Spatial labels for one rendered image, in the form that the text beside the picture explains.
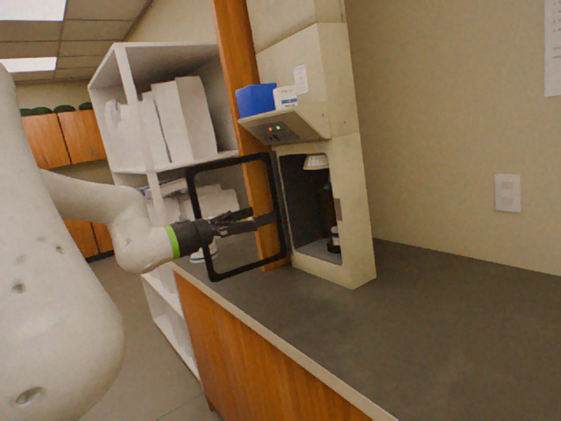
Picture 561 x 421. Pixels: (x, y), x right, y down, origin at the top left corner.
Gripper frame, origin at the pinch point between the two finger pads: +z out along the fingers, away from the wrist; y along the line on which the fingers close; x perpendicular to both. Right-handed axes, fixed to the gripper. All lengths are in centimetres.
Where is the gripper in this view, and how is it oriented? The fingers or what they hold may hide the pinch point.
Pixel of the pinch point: (259, 214)
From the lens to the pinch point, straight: 105.0
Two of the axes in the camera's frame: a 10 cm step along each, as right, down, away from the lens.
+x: 1.7, 9.6, 2.3
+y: -5.3, -1.1, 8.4
